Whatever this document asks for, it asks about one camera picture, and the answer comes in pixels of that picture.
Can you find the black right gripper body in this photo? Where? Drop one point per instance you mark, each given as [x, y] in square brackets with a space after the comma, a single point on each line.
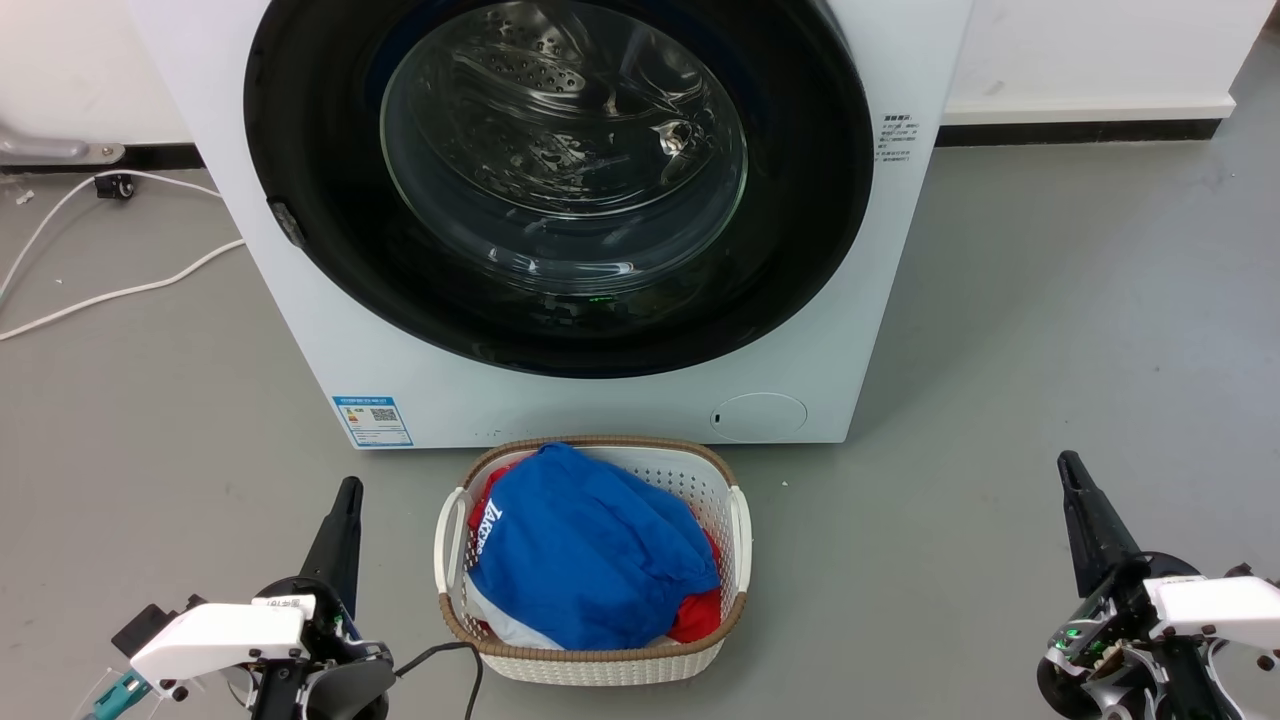
[1100, 625]

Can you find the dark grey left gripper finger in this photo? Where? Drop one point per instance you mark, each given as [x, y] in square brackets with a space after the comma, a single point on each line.
[348, 560]
[325, 560]

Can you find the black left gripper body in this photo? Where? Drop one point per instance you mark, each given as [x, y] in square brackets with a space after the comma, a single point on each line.
[335, 640]

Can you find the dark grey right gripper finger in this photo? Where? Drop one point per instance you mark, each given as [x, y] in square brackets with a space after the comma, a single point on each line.
[1078, 530]
[1110, 530]

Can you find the black round glass washer door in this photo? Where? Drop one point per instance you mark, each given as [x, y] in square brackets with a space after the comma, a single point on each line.
[800, 250]

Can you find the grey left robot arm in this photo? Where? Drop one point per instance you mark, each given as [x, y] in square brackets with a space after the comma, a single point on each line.
[355, 692]

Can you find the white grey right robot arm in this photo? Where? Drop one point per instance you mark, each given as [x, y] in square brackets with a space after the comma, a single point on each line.
[1170, 690]

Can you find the white front-load washing machine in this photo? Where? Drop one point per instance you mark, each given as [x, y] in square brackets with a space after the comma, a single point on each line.
[600, 410]

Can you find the blue energy label sticker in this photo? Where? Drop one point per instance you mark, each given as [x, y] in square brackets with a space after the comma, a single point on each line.
[373, 421]

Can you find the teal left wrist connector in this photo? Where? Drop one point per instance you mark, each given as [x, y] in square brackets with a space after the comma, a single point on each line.
[120, 692]

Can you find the blue garment white lettering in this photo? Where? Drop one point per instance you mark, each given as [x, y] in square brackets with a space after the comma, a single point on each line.
[590, 550]

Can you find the white laundry basket brown rim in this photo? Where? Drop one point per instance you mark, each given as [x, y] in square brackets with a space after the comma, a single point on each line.
[600, 668]

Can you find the round white filter cover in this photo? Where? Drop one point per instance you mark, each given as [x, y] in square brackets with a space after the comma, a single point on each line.
[760, 417]

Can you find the red garment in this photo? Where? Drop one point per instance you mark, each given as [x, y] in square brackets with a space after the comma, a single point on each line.
[700, 620]

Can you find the black caster wheel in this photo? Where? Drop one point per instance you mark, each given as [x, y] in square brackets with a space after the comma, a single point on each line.
[116, 186]

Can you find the small printed text label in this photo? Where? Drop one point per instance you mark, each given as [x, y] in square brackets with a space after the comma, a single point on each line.
[896, 138]

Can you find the grey metal stand base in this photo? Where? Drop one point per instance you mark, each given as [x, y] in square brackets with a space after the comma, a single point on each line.
[50, 150]

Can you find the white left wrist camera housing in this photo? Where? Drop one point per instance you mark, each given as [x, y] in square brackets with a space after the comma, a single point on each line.
[220, 635]

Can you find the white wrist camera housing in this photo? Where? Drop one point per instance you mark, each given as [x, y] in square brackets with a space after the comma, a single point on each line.
[1220, 605]
[220, 635]

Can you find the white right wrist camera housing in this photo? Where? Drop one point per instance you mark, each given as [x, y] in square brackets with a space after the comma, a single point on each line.
[1220, 605]

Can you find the black wall baseboard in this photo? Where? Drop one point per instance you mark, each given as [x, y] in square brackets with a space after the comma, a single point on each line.
[1080, 132]

